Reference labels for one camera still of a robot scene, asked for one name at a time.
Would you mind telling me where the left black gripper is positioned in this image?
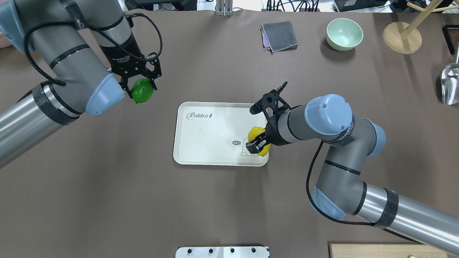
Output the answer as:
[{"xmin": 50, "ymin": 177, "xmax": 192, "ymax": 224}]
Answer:
[{"xmin": 108, "ymin": 35, "xmax": 162, "ymax": 99}]

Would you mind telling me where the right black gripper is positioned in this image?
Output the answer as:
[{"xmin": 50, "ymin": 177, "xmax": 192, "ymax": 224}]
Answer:
[{"xmin": 245, "ymin": 115, "xmax": 291, "ymax": 155}]

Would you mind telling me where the green lime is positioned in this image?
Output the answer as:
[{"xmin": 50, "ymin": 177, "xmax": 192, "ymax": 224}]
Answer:
[{"xmin": 131, "ymin": 78, "xmax": 154, "ymax": 104}]

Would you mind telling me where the yellow lemon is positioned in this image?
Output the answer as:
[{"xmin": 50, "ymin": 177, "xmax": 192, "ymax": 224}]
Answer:
[{"xmin": 245, "ymin": 127, "xmax": 271, "ymax": 157}]

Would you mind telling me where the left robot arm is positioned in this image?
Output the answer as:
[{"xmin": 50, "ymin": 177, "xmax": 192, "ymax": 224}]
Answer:
[{"xmin": 1, "ymin": 0, "xmax": 162, "ymax": 167}]

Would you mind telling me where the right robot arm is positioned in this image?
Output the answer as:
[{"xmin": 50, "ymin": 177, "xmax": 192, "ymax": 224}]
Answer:
[{"xmin": 245, "ymin": 90, "xmax": 459, "ymax": 256}]

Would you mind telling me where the white rabbit tray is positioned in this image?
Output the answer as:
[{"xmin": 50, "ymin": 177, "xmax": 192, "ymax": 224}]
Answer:
[{"xmin": 173, "ymin": 101, "xmax": 269, "ymax": 167}]

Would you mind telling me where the grey folded cloth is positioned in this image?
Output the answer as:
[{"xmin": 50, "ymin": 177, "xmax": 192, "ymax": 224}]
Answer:
[{"xmin": 261, "ymin": 21, "xmax": 298, "ymax": 53}]

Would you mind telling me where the mint green bowl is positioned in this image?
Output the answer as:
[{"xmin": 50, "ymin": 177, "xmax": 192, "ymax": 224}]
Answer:
[{"xmin": 326, "ymin": 18, "xmax": 364, "ymax": 51}]

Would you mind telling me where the wooden cutting board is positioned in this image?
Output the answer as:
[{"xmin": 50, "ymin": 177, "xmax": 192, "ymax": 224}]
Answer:
[{"xmin": 328, "ymin": 243, "xmax": 448, "ymax": 258}]

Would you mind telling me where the wooden mug tree stand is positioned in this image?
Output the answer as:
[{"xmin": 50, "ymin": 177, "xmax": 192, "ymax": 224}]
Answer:
[{"xmin": 383, "ymin": 0, "xmax": 459, "ymax": 54}]

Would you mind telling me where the metal scoop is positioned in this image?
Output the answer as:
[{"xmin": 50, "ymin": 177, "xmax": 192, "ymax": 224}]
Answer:
[{"xmin": 441, "ymin": 43, "xmax": 459, "ymax": 105}]

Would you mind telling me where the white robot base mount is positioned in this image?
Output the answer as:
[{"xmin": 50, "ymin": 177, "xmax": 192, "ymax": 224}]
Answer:
[{"xmin": 175, "ymin": 245, "xmax": 270, "ymax": 258}]

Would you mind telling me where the aluminium frame post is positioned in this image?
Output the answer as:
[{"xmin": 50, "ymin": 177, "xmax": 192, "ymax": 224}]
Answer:
[{"xmin": 215, "ymin": 0, "xmax": 234, "ymax": 16}]

